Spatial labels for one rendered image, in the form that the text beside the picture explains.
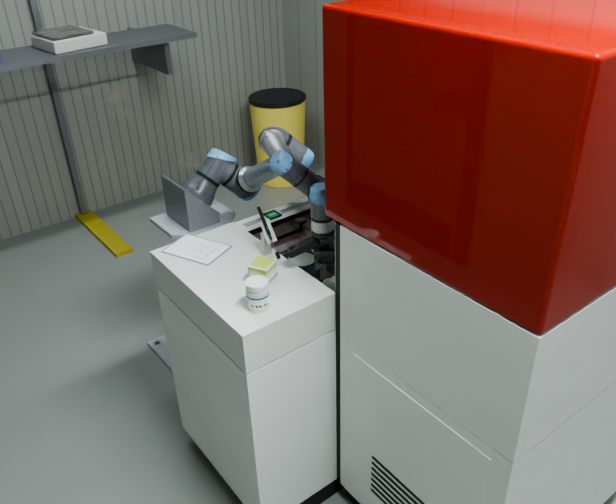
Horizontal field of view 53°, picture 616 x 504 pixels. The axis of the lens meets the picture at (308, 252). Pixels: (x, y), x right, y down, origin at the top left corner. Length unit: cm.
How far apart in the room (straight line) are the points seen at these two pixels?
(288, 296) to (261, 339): 18
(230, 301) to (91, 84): 297
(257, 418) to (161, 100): 329
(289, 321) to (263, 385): 22
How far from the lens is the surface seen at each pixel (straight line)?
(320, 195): 190
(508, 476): 174
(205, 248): 223
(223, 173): 267
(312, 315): 193
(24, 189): 471
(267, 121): 472
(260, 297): 184
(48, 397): 328
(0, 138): 457
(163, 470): 278
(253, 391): 195
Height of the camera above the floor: 208
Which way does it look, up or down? 31 degrees down
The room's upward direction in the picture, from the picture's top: 2 degrees counter-clockwise
